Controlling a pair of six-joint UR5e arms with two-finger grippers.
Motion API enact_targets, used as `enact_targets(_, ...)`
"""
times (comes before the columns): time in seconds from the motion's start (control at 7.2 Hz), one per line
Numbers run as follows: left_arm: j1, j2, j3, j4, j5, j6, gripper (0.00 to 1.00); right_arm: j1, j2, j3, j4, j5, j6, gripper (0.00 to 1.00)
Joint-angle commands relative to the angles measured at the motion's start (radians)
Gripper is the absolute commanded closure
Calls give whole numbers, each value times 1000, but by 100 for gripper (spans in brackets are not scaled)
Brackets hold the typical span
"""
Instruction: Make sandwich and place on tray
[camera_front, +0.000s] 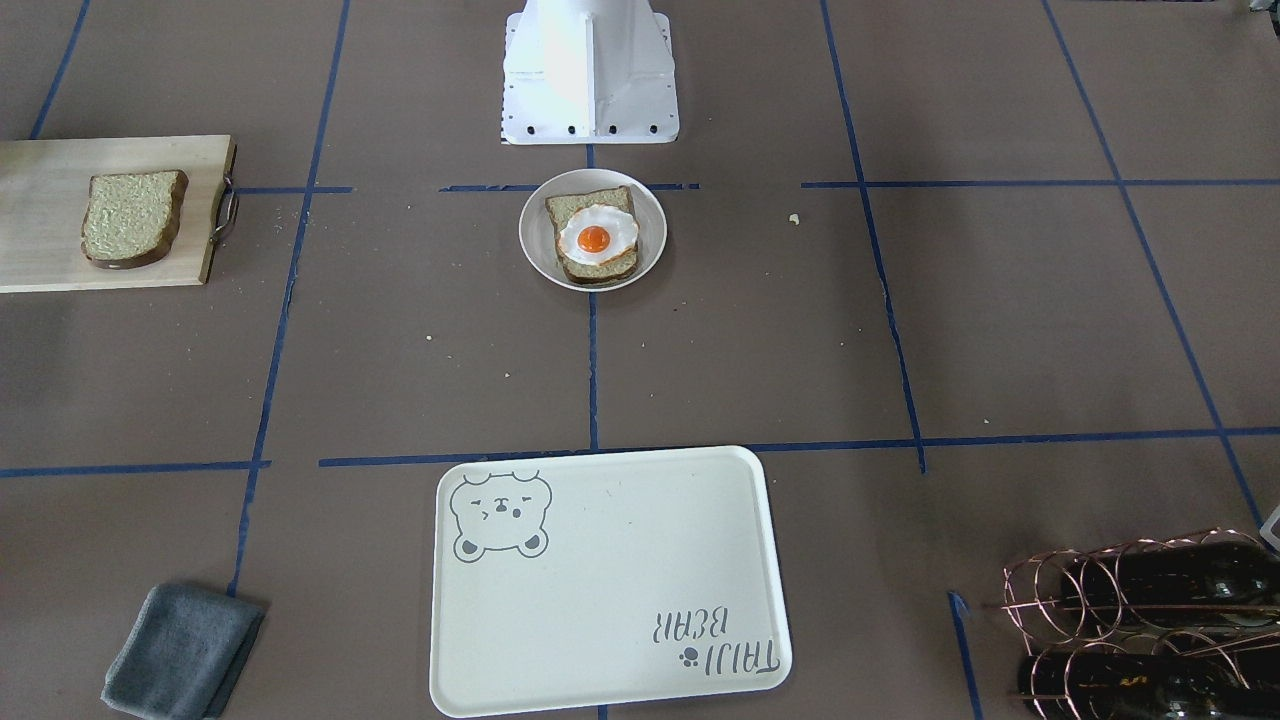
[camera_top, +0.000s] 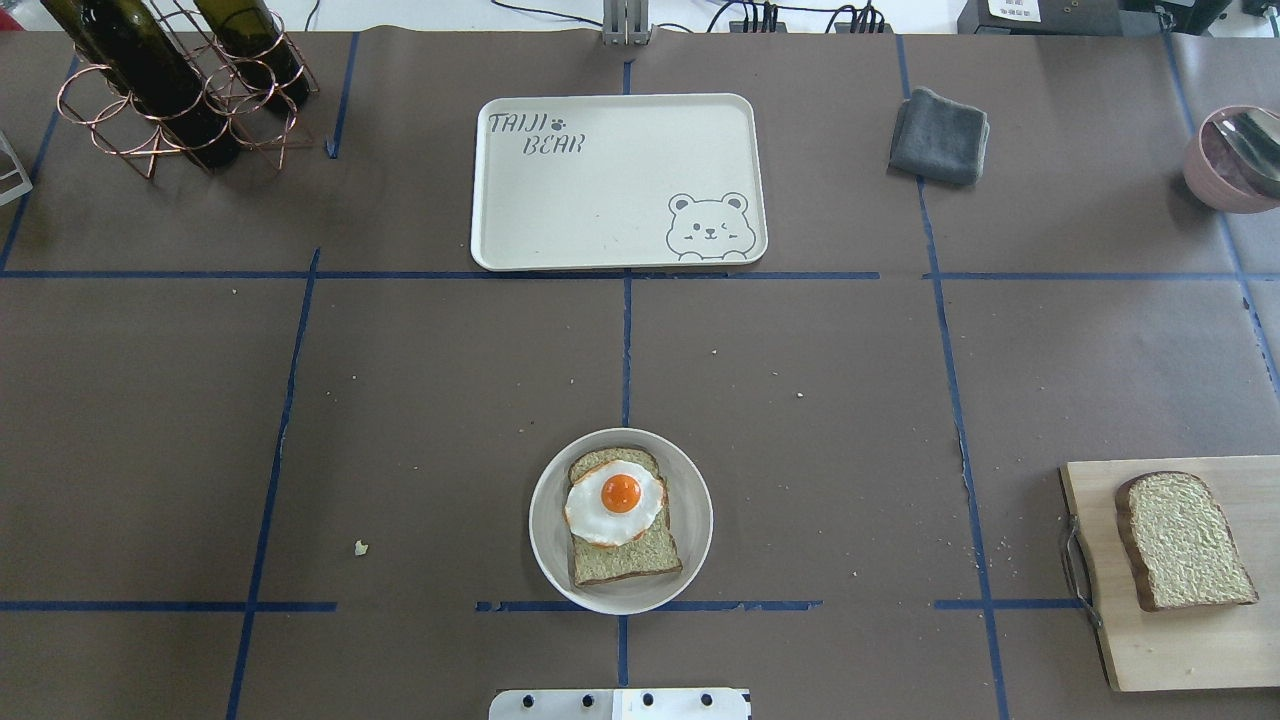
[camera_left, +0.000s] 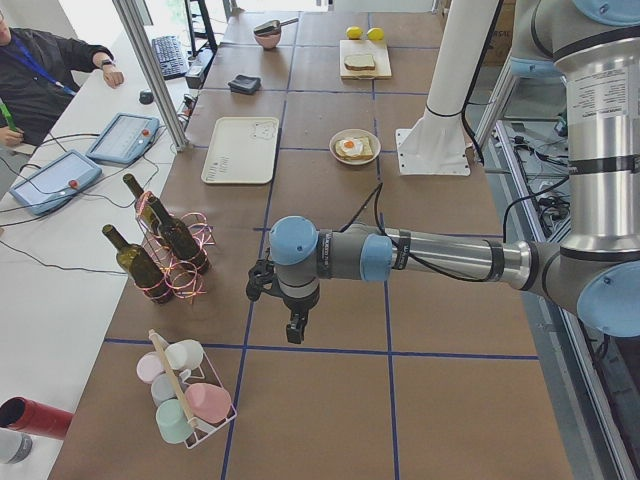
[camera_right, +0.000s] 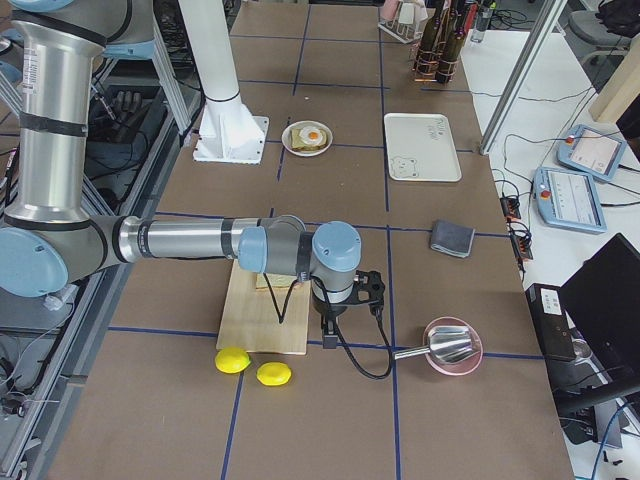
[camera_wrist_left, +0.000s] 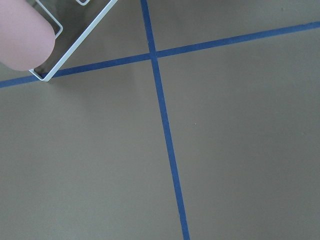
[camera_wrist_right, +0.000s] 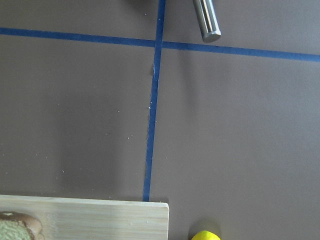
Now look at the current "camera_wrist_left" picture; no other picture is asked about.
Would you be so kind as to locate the pink cup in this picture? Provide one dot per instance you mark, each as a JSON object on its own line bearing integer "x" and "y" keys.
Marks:
{"x": 27, "y": 39}

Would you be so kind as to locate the white wire rack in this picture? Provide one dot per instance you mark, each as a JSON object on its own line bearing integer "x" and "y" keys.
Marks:
{"x": 72, "y": 22}

